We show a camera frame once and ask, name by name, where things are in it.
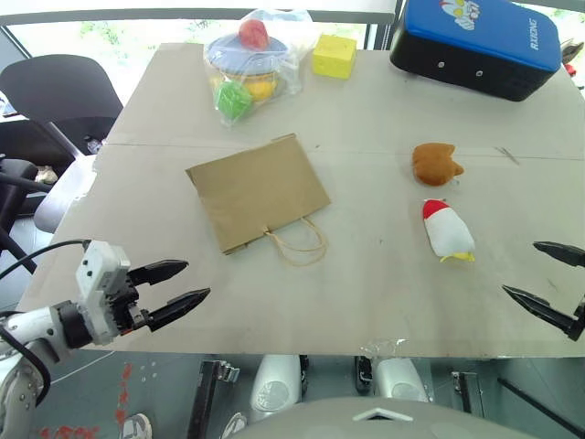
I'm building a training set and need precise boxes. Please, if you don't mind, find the blue round toy plate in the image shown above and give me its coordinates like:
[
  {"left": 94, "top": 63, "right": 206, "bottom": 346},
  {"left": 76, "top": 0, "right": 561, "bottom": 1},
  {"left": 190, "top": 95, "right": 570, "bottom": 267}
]
[{"left": 205, "top": 35, "right": 291, "bottom": 75}]

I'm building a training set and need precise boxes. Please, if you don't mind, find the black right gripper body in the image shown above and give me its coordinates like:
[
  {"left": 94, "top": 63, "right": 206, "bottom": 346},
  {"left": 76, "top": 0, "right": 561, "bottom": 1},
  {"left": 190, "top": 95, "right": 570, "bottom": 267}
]
[{"left": 572, "top": 296, "right": 585, "bottom": 342}]

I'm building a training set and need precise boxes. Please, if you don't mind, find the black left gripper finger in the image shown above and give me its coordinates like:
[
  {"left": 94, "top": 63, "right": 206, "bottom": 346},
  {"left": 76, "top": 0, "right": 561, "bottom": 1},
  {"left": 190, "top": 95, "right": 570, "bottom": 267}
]
[
  {"left": 145, "top": 287, "right": 212, "bottom": 333},
  {"left": 128, "top": 259, "right": 190, "bottom": 287}
]

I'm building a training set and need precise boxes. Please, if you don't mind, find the silver robot torso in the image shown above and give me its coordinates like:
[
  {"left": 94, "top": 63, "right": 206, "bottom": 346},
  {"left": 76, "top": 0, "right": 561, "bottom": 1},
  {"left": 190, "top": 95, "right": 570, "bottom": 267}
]
[{"left": 227, "top": 395, "right": 569, "bottom": 439}]

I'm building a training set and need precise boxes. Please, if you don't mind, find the grey chair seat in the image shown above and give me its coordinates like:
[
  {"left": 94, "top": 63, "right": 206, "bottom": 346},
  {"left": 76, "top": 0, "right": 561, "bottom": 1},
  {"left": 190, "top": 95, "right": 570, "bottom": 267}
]
[{"left": 33, "top": 154, "right": 98, "bottom": 235}]

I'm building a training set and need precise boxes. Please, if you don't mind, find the white red plush toy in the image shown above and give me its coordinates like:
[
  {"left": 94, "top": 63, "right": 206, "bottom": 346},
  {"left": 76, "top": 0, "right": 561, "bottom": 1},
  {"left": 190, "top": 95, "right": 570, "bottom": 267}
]
[{"left": 421, "top": 198, "right": 477, "bottom": 264}]

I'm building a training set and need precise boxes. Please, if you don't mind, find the pink toy ball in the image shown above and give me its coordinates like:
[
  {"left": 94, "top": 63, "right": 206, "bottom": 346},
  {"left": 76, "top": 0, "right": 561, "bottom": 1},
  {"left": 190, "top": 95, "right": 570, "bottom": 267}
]
[{"left": 238, "top": 18, "right": 271, "bottom": 52}]

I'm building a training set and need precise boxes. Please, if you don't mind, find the grey window railing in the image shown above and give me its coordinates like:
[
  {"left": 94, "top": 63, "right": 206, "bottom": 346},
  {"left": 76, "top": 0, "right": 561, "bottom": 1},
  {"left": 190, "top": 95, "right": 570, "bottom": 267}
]
[{"left": 0, "top": 7, "right": 397, "bottom": 29}]

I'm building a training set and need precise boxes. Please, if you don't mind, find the green toy block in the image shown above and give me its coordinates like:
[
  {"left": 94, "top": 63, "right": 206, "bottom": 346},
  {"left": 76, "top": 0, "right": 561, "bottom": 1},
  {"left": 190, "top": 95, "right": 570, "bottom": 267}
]
[{"left": 214, "top": 80, "right": 254, "bottom": 122}]

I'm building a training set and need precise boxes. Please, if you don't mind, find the blue black cartoon case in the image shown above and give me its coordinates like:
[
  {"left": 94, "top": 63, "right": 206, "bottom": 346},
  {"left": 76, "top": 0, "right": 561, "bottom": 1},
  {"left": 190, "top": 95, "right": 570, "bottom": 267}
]
[{"left": 388, "top": 0, "right": 563, "bottom": 103}]

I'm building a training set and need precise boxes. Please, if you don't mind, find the clear plastic bag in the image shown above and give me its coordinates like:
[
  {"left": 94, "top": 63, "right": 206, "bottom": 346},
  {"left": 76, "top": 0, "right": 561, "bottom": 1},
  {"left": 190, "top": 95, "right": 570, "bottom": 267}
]
[{"left": 202, "top": 7, "right": 322, "bottom": 130}]

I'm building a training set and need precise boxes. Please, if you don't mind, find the red black hand tool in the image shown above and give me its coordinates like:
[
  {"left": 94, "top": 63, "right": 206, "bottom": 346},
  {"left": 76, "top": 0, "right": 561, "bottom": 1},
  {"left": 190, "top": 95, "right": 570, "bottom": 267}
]
[{"left": 558, "top": 38, "right": 585, "bottom": 80}]

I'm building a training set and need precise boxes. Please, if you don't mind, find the yellow foam cube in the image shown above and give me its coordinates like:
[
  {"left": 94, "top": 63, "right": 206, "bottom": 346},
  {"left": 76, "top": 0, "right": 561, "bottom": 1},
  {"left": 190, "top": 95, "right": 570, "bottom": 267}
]
[{"left": 312, "top": 33, "right": 358, "bottom": 80}]

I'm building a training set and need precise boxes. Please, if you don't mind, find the black office chair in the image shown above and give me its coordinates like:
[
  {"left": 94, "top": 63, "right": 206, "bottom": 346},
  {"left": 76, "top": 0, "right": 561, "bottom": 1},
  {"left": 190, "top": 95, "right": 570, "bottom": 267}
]
[{"left": 0, "top": 54, "right": 125, "bottom": 155}]

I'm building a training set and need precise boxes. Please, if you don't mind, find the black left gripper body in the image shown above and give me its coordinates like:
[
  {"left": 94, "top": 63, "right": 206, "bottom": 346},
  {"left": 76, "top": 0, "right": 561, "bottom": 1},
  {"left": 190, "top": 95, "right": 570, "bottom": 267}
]
[{"left": 108, "top": 269, "right": 153, "bottom": 337}]

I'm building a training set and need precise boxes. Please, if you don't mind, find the black floor rod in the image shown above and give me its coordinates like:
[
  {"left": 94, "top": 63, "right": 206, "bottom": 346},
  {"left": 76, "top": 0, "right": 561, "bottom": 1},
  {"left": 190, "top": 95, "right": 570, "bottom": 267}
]
[{"left": 496, "top": 376, "right": 585, "bottom": 436}]

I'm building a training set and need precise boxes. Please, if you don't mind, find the black table leg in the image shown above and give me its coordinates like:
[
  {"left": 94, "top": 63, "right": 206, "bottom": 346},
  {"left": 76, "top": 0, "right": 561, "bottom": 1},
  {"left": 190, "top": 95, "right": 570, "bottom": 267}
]
[
  {"left": 449, "top": 370, "right": 486, "bottom": 418},
  {"left": 186, "top": 359, "right": 241, "bottom": 439}
]

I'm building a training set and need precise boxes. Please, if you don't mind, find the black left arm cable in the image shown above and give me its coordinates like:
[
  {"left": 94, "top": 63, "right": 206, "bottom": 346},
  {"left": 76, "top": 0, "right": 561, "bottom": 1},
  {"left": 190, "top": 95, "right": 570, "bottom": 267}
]
[{"left": 0, "top": 239, "right": 92, "bottom": 281}]

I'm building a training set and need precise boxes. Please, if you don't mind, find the black chair frame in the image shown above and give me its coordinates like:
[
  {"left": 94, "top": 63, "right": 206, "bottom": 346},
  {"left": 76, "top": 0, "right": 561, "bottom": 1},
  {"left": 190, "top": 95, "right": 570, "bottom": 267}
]
[{"left": 0, "top": 154, "right": 53, "bottom": 275}]

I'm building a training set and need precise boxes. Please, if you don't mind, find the silver robot leg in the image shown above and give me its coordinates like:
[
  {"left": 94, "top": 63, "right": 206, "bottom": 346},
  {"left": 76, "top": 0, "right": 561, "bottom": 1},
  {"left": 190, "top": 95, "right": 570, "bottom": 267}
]
[
  {"left": 373, "top": 357, "right": 431, "bottom": 404},
  {"left": 248, "top": 354, "right": 303, "bottom": 423}
]

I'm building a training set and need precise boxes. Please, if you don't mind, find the brown plush toy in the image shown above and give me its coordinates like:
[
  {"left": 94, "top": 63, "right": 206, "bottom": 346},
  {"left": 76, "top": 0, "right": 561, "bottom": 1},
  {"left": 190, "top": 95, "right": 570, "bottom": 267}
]
[{"left": 411, "top": 142, "right": 466, "bottom": 187}]

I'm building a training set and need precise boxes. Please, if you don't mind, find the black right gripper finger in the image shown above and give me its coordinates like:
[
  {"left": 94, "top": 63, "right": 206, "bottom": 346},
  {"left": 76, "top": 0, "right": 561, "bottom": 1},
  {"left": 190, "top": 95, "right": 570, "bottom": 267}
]
[
  {"left": 532, "top": 241, "right": 585, "bottom": 269},
  {"left": 501, "top": 284, "right": 579, "bottom": 342}
]

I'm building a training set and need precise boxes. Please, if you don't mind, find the clear tape piece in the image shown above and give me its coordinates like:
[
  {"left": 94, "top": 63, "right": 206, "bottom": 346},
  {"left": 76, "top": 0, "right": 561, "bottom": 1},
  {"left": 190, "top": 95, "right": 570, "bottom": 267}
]
[{"left": 359, "top": 337, "right": 409, "bottom": 359}]

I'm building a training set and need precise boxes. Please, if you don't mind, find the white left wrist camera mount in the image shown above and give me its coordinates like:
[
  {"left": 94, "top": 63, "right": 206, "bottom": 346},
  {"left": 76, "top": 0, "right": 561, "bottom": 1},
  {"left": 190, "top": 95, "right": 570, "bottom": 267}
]
[{"left": 74, "top": 240, "right": 133, "bottom": 347}]

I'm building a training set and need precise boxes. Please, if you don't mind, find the white sneaker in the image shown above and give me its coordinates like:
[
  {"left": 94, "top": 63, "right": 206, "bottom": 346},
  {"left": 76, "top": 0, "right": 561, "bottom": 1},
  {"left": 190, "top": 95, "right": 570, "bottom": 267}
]
[
  {"left": 221, "top": 411, "right": 249, "bottom": 439},
  {"left": 122, "top": 412, "right": 154, "bottom": 439}
]

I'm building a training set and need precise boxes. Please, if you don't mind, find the brown paper bag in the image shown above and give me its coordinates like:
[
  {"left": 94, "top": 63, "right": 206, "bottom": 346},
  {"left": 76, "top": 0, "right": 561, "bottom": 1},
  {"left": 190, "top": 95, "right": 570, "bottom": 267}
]
[{"left": 185, "top": 133, "right": 333, "bottom": 268}]

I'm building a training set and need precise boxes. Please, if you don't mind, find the yellow round toy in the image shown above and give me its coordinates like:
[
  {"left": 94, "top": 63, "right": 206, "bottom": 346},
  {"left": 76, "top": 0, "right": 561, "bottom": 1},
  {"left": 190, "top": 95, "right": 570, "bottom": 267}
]
[{"left": 241, "top": 72, "right": 280, "bottom": 102}]

